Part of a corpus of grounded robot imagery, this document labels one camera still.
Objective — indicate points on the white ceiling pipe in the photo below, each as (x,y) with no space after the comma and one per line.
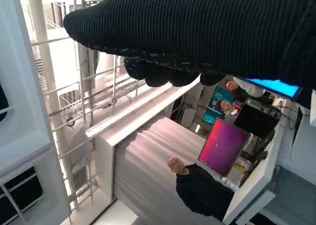
(42,24)

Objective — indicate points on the person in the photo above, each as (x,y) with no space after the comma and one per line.
(202,190)
(232,85)

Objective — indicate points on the blue screen monitor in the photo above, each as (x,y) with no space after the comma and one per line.
(276,86)

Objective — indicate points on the pink screen monitor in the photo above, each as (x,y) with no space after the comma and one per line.
(222,146)

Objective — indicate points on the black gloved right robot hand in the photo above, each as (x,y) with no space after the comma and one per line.
(197,24)

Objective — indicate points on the teal banner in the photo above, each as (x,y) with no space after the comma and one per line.
(218,95)

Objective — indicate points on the dark screen monitor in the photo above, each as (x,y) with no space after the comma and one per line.
(256,118)

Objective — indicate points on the white desk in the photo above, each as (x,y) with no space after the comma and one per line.
(259,180)

